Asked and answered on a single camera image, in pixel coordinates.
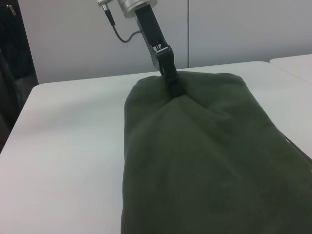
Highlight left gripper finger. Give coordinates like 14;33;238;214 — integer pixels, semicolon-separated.
153;46;166;78
156;46;187;98

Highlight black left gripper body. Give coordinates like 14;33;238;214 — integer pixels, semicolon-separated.
134;5;171;70

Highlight left arm gripper cable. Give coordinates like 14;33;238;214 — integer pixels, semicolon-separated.
96;0;142;43

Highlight dark green t-shirt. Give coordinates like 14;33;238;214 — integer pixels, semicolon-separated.
120;71;312;234

